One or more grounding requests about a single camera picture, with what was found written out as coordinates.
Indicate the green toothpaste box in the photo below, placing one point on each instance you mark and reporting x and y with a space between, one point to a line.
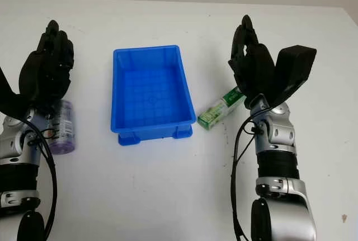
218 112

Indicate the purple cylindrical container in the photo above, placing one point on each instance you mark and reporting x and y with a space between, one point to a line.
65 129

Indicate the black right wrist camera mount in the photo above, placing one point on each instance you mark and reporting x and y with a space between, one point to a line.
293 67

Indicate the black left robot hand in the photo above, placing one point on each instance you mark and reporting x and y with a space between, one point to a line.
44 70

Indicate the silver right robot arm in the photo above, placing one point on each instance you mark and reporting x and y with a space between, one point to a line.
282 168

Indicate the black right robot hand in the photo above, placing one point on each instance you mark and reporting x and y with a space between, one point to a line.
254 67

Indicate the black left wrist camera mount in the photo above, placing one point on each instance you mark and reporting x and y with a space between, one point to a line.
5 92

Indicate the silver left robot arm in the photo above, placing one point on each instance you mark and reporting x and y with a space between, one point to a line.
14 146

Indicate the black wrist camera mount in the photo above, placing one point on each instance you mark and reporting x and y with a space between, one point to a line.
5 92
293 67

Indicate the blue plastic tray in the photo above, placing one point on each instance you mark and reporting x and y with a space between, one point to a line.
151 95

